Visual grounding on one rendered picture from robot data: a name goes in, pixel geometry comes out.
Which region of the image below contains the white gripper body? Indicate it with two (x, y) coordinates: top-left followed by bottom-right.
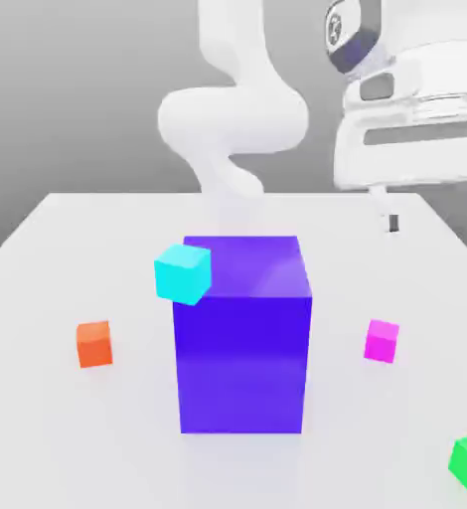
(333, 101), (467, 192)

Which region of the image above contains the small magenta cube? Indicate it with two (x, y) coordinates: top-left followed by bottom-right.
(363, 318), (400, 365)

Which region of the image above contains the small cyan cube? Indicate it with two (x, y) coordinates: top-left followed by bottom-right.
(153, 243), (213, 307)

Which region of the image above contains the small orange cube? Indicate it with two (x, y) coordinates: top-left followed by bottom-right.
(76, 320), (114, 370)

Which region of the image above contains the large blue box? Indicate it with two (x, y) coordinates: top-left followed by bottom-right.
(172, 235), (313, 435)

